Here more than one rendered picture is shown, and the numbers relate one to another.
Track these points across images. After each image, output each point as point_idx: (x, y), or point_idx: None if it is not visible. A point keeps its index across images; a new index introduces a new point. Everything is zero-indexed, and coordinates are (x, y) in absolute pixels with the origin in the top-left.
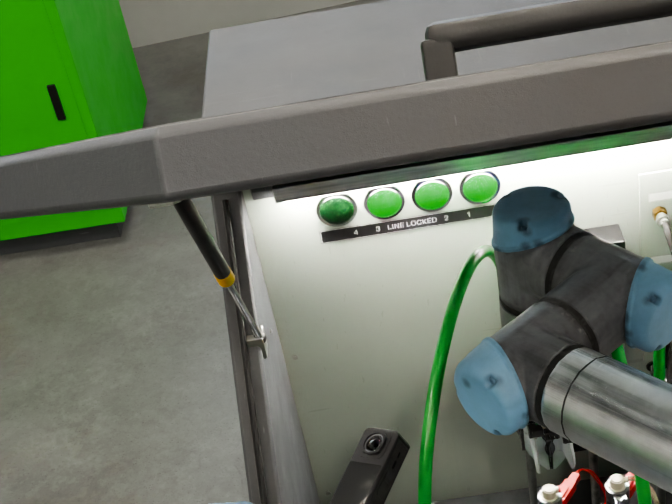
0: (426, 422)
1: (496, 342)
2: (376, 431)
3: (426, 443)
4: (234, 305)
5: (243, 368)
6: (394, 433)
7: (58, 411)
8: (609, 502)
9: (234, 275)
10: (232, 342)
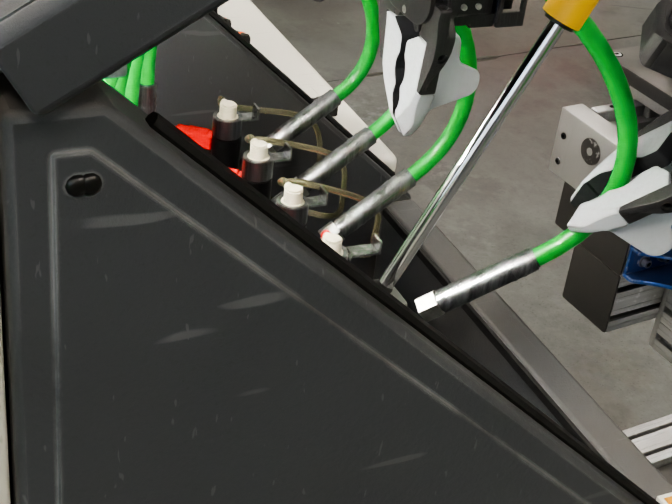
0: (590, 18)
1: None
2: (666, 23)
3: (606, 39)
4: (350, 281)
5: (441, 349)
6: (667, 2)
7: None
8: (304, 224)
9: (307, 229)
10: (412, 332)
